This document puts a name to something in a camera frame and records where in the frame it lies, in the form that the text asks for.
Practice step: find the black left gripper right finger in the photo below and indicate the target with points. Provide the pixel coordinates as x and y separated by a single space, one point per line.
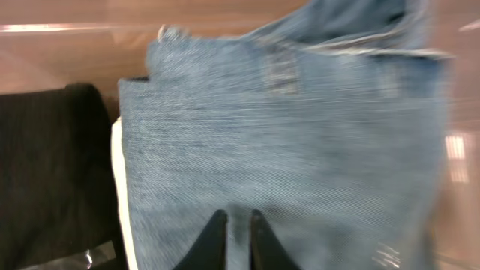
266 251

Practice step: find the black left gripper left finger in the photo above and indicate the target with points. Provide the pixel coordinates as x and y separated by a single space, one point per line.
208 252

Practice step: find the blue denim jeans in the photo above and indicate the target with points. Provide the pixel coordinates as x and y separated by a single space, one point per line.
328 122

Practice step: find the clear plastic storage bin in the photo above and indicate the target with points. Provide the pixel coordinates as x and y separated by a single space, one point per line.
49 44

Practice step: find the cream cloth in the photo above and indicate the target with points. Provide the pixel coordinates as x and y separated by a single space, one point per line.
119 172

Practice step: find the black garment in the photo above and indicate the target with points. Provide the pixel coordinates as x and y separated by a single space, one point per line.
58 194

